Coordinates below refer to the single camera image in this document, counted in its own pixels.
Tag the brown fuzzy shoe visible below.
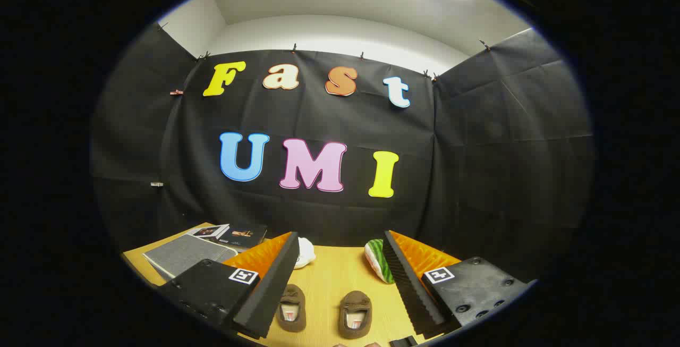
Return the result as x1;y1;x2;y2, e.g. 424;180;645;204
275;283;308;333
338;290;373;340

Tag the white plush toy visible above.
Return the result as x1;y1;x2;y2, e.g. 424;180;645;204
295;237;317;269

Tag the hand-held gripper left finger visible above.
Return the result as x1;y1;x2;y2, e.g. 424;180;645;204
157;231;301;340

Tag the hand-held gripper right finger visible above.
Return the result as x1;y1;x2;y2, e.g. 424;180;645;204
381;229;538;338

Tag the dark blue book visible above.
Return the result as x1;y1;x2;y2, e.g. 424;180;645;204
217;225;268;249

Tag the watermelon slice plush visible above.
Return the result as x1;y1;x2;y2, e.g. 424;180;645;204
364;239;396;285

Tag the grey fabric storage box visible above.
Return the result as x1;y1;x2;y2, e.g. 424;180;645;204
142;233;240;284

